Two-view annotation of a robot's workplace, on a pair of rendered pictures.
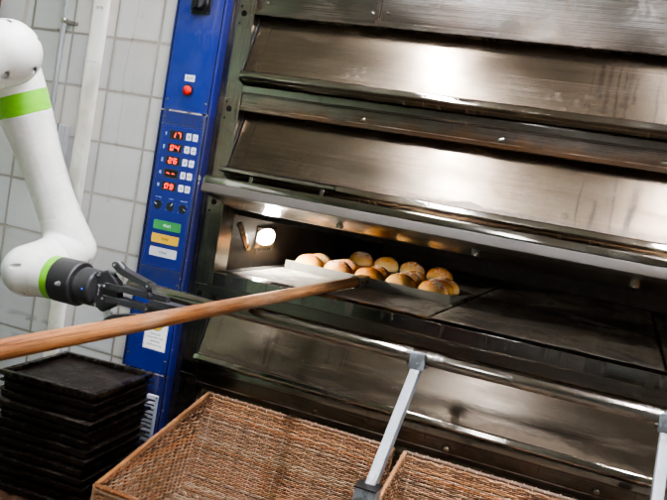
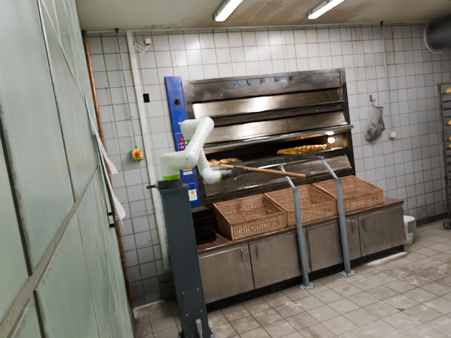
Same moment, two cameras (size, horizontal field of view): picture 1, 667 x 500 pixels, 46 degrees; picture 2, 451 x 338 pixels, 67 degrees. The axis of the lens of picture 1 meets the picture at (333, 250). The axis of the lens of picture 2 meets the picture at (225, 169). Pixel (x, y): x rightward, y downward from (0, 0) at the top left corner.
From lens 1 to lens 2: 238 cm
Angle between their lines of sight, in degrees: 39
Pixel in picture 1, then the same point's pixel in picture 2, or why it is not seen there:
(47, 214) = (205, 163)
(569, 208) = (277, 128)
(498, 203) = (264, 131)
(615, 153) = (281, 114)
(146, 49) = (160, 118)
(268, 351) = (223, 186)
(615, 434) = (298, 170)
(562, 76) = (266, 100)
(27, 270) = (215, 176)
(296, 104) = not seen: hidden behind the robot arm
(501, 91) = (257, 106)
